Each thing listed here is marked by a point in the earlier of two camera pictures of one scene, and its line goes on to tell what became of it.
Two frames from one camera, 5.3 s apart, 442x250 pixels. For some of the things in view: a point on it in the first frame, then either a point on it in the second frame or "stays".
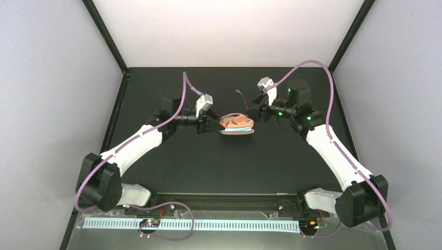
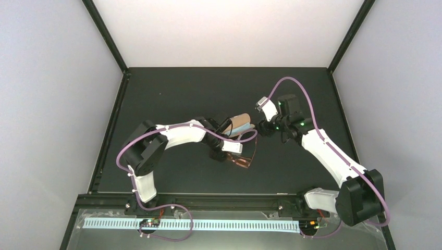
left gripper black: [203, 125] -> [219, 158]
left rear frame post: [93, 11] stays
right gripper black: [263, 112] -> [264, 128]
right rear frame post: [353, 33] stays
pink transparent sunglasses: [237, 120] -> [248, 138]
